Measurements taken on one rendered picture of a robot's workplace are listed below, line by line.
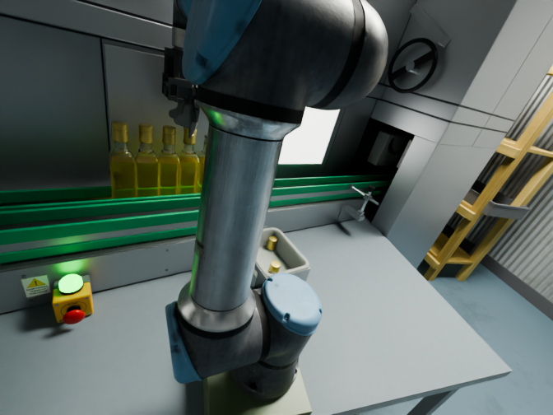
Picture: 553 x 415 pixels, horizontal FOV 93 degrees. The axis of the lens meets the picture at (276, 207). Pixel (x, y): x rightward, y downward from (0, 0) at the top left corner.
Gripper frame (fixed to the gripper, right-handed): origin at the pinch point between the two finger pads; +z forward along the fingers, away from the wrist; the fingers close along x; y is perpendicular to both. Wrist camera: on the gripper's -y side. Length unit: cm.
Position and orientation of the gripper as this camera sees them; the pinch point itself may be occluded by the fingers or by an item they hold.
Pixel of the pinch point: (190, 131)
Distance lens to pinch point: 83.3
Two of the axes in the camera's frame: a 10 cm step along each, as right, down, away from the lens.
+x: 5.1, 5.3, -6.7
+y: -8.3, 0.9, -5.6
